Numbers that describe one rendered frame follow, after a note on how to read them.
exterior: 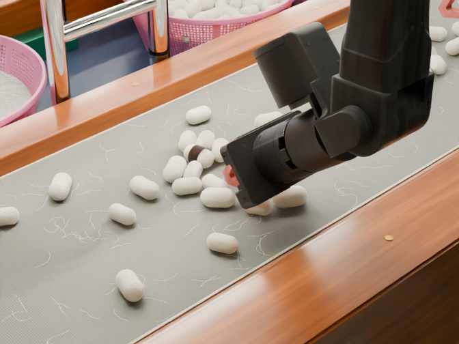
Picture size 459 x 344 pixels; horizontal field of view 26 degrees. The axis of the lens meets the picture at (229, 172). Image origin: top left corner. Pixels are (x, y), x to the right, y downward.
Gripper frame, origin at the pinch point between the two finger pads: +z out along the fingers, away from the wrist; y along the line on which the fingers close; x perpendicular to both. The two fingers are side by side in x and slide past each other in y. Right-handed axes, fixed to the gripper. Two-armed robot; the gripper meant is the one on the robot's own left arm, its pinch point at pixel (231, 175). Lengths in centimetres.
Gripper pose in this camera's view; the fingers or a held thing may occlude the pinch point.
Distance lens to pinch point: 105.2
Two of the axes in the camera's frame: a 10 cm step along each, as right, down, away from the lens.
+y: -7.5, 3.8, -5.4
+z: -5.0, 2.1, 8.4
